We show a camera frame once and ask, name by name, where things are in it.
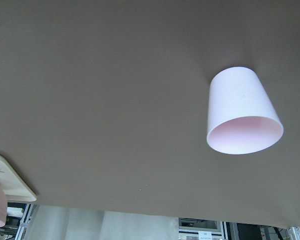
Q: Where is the pink cup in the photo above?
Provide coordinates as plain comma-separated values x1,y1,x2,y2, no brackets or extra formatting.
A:
206,66,284,155

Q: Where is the cream plastic tray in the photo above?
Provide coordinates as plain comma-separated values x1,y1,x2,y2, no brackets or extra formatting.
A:
0,155,37,202

